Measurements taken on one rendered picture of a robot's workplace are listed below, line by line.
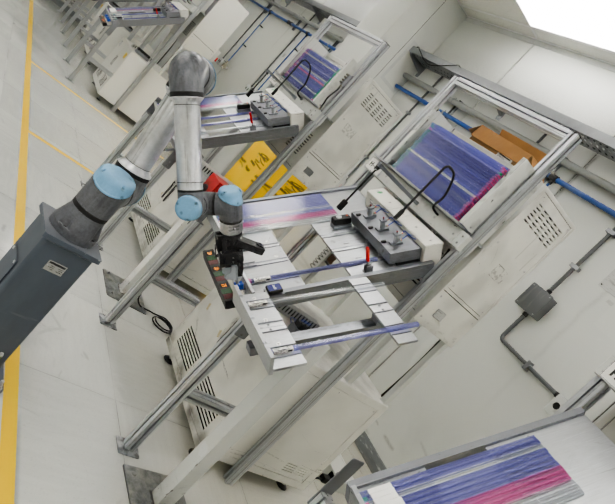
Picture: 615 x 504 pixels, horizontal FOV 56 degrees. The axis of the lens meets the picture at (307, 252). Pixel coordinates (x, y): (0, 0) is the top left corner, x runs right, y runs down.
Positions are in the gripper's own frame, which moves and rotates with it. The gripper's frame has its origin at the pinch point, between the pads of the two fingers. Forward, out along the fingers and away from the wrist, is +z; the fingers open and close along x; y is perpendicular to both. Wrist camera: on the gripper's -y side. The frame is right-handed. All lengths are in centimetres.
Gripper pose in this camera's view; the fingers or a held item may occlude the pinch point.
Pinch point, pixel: (238, 279)
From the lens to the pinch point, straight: 201.1
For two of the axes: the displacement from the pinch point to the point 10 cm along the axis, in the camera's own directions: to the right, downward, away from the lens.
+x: 3.6, 5.1, -7.8
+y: -9.3, 1.6, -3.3
